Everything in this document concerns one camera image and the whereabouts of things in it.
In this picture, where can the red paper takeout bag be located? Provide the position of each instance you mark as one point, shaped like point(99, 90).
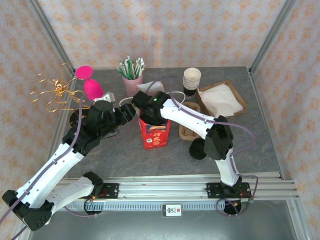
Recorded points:
point(155, 137)

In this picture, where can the brown pulp cup carrier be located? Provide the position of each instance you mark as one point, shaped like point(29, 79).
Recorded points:
point(186, 133)

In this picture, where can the stack of paper cups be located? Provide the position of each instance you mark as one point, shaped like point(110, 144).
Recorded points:
point(192, 85)

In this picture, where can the stack of black cup lids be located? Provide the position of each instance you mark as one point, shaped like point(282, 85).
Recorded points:
point(196, 150)

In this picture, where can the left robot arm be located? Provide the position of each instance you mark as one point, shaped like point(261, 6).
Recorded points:
point(50, 170)

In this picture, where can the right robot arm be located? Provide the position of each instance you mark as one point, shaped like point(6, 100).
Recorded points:
point(190, 117)

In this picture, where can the pink straw holder cup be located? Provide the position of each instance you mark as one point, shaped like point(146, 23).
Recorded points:
point(131, 86)

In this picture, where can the pink plastic goblet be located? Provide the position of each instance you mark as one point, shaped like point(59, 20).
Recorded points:
point(92, 90)

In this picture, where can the green white wrapped straw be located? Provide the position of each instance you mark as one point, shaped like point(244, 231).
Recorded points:
point(138, 66)
point(142, 65)
point(122, 70)
point(128, 65)

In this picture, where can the stack of white napkins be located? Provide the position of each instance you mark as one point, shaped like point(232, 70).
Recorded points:
point(220, 97)

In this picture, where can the brown cardboard tray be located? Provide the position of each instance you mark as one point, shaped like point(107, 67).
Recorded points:
point(243, 103)

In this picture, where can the white number label card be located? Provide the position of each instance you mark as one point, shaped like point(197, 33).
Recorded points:
point(172, 210)

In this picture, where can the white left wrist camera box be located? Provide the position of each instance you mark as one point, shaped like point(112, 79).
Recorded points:
point(105, 97)

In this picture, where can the aluminium mounting rail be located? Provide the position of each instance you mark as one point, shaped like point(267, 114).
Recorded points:
point(162, 190)

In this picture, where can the aluminium frame post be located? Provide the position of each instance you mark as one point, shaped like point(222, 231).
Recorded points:
point(51, 35)
point(271, 35)

